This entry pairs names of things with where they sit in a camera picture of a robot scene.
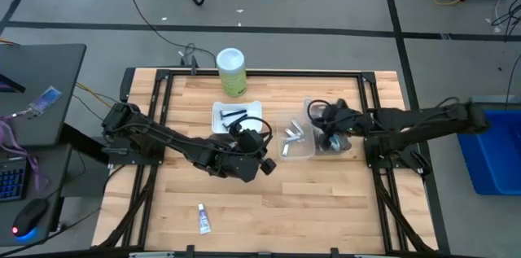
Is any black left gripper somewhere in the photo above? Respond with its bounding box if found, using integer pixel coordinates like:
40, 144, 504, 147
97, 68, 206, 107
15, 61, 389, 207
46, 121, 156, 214
239, 146, 277, 180

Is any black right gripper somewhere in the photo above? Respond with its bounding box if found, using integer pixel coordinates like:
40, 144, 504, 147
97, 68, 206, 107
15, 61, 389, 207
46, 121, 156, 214
318, 101, 374, 150

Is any black disposable razor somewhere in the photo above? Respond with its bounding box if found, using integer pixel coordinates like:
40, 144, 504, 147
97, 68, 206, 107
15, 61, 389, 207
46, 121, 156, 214
222, 114, 250, 129

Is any white travel toothpaste tube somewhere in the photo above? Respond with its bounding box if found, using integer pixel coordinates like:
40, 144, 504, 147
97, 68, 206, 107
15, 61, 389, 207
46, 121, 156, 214
197, 203, 212, 236

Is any grey plastic storage bin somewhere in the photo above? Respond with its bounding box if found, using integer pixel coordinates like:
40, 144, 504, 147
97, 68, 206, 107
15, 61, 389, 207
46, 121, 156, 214
311, 125, 354, 157

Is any clear plastic storage bin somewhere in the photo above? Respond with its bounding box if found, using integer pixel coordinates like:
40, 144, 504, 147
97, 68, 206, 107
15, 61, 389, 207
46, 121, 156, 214
278, 108, 318, 162

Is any frosted plastic storage bin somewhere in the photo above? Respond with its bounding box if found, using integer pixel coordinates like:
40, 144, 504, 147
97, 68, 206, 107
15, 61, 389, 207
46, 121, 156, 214
211, 99, 264, 135

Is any green disinfecting wipes canister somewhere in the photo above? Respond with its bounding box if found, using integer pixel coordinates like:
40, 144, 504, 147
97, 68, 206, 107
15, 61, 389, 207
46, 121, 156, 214
215, 47, 248, 98

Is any blue plastic crate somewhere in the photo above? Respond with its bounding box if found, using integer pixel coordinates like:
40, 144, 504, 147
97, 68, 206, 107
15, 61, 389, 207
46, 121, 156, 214
456, 109, 521, 196

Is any blue id badge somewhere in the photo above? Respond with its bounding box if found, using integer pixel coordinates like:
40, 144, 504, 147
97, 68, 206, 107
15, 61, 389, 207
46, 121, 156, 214
28, 85, 63, 115

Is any black computer mouse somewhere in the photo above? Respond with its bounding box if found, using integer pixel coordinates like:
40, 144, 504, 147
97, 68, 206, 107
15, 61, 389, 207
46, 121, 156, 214
11, 198, 50, 238

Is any black desk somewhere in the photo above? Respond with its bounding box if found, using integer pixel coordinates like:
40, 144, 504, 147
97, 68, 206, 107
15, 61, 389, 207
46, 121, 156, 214
0, 43, 88, 247

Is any backlit keyboard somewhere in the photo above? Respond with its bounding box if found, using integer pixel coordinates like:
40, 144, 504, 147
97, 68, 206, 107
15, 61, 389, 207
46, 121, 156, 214
0, 155, 29, 204

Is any dark screen edge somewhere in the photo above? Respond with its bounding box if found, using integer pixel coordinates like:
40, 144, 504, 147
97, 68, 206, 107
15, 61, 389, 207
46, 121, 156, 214
0, 72, 27, 94

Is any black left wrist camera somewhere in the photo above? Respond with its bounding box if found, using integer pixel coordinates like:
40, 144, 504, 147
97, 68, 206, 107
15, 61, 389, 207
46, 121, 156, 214
238, 129, 265, 154

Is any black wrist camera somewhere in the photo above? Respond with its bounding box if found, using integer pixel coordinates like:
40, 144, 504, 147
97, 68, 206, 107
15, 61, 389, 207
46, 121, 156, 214
331, 98, 349, 115
238, 129, 265, 154

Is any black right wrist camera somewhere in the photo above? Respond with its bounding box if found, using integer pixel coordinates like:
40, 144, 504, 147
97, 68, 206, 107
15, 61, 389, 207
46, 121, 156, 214
331, 98, 349, 115

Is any black looped camera cable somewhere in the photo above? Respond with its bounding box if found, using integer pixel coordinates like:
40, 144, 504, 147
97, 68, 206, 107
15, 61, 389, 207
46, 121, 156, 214
306, 98, 333, 123
229, 116, 274, 157

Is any black aluminium table frame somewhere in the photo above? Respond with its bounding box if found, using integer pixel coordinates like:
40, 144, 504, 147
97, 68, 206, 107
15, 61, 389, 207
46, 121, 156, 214
95, 68, 440, 253

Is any long black floor cable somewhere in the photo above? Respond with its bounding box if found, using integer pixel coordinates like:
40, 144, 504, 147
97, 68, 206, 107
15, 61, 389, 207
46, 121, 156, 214
120, 0, 217, 68

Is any yellow wire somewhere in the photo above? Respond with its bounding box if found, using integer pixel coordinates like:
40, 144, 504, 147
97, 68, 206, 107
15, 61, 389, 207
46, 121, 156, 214
75, 81, 113, 108

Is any black cable tangle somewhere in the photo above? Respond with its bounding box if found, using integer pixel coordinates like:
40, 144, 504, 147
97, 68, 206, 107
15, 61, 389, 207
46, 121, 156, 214
490, 0, 521, 43

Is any purple lanyard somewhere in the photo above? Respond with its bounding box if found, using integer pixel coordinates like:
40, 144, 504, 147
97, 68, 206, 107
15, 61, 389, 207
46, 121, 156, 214
0, 113, 50, 194

